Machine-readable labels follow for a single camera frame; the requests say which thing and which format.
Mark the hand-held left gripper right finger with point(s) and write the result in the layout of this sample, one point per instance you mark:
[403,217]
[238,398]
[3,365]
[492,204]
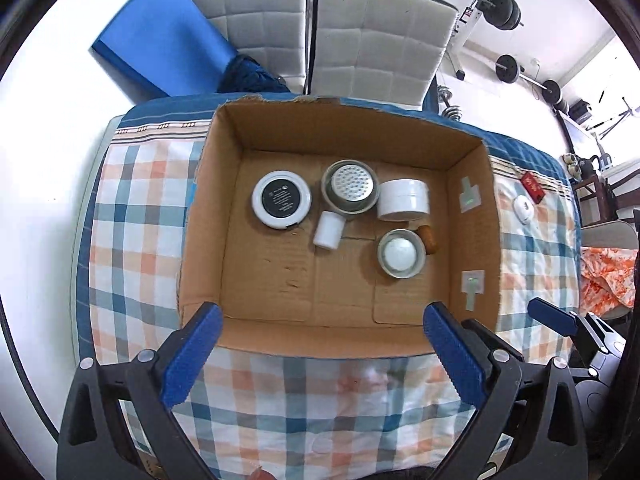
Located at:
[450,355]

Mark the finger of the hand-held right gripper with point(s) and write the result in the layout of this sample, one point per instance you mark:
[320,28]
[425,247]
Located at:
[552,316]
[492,337]

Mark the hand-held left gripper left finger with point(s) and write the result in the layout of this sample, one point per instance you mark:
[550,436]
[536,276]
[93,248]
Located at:
[192,355]

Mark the metal cup with white inside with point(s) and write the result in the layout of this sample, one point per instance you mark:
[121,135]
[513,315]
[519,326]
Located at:
[401,255]

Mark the cardboard box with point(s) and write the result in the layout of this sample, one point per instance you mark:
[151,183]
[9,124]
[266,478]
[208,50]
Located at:
[280,285]

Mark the small brown round object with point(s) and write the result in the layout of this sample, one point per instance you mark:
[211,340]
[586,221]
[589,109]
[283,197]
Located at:
[430,242]

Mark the white tape roll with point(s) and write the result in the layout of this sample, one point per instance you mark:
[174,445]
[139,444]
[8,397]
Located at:
[404,200]

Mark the small white cylinder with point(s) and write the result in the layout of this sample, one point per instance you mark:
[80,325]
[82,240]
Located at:
[328,230]

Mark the round black and white container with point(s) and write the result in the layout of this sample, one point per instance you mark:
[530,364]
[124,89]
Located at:
[281,201]

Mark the round tin with perforated lid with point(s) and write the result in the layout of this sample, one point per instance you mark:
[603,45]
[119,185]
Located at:
[350,187]

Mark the orange patterned cloth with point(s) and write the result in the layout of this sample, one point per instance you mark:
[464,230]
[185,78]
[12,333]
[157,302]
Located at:
[607,275]

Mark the grey chair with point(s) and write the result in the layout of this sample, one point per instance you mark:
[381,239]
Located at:
[607,232]

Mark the small white round device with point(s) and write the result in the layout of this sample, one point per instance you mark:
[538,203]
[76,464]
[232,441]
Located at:
[523,208]

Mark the small red box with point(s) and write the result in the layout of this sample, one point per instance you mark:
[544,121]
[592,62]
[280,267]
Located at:
[533,187]

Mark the pair of shoes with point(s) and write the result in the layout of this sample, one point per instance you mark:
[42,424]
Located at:
[574,165]

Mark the black box appliance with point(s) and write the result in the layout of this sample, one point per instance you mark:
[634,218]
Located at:
[580,111]

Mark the exercise machine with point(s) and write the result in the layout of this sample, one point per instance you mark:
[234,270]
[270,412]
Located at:
[617,117]

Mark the chrome dumbbells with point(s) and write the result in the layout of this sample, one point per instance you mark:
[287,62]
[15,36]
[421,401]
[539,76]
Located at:
[449,105]

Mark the small barbell with black plates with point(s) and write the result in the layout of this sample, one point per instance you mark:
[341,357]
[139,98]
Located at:
[507,67]

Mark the dark blue knitted cloth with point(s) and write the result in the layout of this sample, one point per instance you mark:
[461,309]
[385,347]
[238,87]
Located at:
[250,75]

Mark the white barbell rack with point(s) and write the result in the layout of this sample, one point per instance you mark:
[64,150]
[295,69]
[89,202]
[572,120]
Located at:
[472,25]

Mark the white cushioned chair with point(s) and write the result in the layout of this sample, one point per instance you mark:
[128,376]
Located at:
[380,40]
[260,20]

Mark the blue foam mat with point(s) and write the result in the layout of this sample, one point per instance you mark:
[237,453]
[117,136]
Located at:
[160,35]

